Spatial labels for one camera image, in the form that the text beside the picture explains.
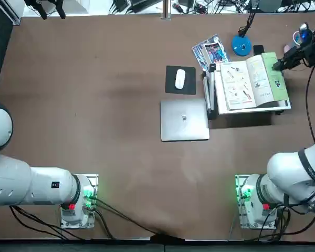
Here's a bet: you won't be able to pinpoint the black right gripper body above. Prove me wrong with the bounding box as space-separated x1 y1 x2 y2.
299 39 315 67

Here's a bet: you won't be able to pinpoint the blue desk lamp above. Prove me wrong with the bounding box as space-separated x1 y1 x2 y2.
230 0 282 57

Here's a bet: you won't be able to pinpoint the green cover picture book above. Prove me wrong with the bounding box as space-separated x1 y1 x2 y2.
219 51 290 111

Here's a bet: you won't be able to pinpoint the white folding book stand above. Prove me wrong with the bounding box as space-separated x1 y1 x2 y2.
201 59 292 121

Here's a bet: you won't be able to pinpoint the pink pen cup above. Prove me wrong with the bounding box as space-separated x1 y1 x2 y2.
283 30 305 57

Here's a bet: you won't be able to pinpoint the white bordered comic magazine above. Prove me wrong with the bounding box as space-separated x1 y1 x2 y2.
203 41 230 65

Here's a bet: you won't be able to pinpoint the blue wrapped magazine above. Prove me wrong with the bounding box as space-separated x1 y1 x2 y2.
191 33 228 72

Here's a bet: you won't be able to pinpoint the white computer mouse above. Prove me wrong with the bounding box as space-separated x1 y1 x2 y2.
174 69 186 90

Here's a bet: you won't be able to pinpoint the black mouse pad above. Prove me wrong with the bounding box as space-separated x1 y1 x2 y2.
164 65 197 95

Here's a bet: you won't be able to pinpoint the silver closed laptop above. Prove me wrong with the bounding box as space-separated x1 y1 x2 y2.
160 99 211 142

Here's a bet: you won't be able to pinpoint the white box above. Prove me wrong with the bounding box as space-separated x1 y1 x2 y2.
65 0 90 14

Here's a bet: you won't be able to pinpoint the black tripod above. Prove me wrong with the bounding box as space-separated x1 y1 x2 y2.
24 0 67 20

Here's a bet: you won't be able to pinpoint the black lamp power cable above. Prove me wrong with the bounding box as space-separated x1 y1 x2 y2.
237 12 257 37

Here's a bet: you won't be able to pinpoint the aluminium frame post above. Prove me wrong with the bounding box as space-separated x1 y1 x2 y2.
160 0 172 20

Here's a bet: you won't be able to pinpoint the black right base cables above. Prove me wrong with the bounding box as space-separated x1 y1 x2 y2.
259 194 315 241

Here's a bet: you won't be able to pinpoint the tangled black cables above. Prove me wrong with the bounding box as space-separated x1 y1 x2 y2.
109 0 253 14

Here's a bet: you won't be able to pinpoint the long black base cable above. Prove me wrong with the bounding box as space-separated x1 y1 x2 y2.
93 198 186 239

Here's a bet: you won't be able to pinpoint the short black base cable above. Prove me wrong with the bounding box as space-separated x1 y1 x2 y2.
94 208 116 240

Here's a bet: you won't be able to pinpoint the grey aluminium frame rail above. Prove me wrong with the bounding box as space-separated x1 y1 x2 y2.
0 0 25 26

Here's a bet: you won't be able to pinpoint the looped black base cable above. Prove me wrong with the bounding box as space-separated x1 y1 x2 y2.
9 205 77 240

